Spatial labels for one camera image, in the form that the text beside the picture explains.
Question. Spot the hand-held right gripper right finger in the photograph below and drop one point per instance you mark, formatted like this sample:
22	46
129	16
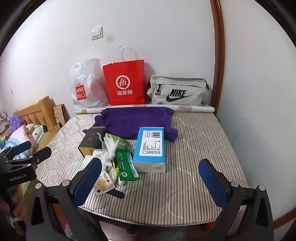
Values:
215	183

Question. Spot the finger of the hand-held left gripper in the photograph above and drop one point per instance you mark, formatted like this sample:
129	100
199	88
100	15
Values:
42	153
22	147

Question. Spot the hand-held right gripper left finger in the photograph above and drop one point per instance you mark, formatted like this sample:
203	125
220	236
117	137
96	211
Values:
90	176

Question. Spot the fruit print packet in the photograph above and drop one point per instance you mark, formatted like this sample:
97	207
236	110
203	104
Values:
104	184

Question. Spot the light green tissue pack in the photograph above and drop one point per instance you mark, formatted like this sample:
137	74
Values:
120	142

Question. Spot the person's left hand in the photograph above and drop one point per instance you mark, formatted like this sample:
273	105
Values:
19	201

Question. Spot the pastel striped pillow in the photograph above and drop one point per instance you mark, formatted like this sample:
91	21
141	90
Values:
18	136

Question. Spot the white spotted plush toy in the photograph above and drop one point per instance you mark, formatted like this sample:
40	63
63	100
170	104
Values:
34	131

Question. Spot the purple plush toy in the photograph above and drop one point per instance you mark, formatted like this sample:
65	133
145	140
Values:
16	122

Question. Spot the striped mattress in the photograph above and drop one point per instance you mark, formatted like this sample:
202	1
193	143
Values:
185	162

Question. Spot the dark green gold box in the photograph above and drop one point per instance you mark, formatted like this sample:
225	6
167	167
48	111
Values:
91	139

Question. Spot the green packet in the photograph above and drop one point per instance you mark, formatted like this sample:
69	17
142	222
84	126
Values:
126	166

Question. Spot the brown patterned book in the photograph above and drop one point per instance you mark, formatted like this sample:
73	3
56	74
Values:
59	115

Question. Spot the wooden headboard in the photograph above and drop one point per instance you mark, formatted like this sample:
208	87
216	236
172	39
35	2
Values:
44	109

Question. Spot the blue tissue box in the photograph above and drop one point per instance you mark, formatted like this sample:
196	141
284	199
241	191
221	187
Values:
148	153

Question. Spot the purple towel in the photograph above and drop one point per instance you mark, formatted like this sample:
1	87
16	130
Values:
134	122

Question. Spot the rolled printed paper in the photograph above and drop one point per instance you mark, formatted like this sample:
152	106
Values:
196	108

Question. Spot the white plastic shopping bag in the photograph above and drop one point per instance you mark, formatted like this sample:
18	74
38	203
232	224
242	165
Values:
87	76

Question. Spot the grey waist bag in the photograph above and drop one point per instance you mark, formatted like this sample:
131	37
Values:
180	85

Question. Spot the red paper bag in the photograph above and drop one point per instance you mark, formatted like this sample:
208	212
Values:
124	76

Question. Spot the wooden door frame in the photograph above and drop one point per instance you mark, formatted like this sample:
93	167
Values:
218	58

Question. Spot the white wall switch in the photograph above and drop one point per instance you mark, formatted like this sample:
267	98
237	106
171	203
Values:
96	33

